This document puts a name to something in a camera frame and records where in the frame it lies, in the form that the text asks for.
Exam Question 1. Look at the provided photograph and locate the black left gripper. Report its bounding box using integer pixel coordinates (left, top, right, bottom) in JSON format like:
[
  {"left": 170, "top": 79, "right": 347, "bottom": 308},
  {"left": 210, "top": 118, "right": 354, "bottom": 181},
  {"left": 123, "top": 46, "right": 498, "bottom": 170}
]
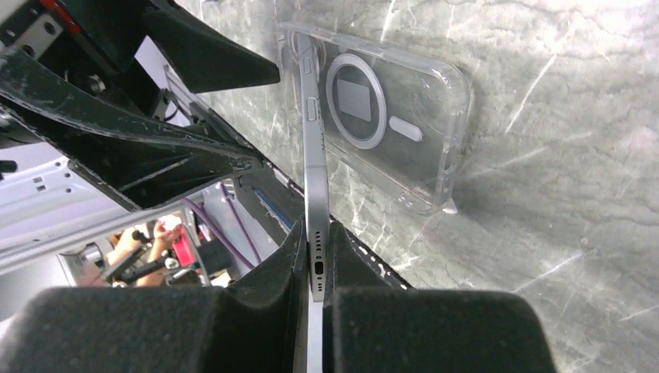
[{"left": 1, "top": 1, "right": 281, "bottom": 211}]

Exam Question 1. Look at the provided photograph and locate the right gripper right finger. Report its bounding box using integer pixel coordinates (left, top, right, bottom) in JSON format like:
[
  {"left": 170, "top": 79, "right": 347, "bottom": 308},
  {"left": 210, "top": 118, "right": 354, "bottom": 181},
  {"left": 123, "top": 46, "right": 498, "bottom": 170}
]
[{"left": 323, "top": 222, "right": 556, "bottom": 372}]

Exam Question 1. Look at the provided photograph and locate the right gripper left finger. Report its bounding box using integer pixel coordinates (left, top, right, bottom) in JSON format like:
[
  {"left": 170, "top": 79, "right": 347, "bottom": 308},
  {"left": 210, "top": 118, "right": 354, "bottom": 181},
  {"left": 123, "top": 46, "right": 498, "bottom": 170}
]
[{"left": 1, "top": 222, "right": 308, "bottom": 372}]

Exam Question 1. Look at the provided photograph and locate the silver black phone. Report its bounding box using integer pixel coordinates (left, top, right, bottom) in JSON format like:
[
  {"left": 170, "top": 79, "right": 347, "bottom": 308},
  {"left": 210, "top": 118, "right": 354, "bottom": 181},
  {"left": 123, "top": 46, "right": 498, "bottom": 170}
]
[{"left": 296, "top": 33, "right": 330, "bottom": 302}]

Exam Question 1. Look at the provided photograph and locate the clear magsafe phone case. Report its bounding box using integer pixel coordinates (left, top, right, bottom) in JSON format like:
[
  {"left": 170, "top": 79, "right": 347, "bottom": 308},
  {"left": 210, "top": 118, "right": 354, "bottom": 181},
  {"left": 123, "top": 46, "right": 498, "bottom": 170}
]
[{"left": 278, "top": 22, "right": 471, "bottom": 214}]

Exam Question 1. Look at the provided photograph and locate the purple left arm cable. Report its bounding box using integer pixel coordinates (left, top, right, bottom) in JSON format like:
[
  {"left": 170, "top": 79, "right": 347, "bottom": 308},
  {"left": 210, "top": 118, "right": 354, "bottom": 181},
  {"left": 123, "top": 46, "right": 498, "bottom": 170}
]
[{"left": 180, "top": 183, "right": 263, "bottom": 271}]

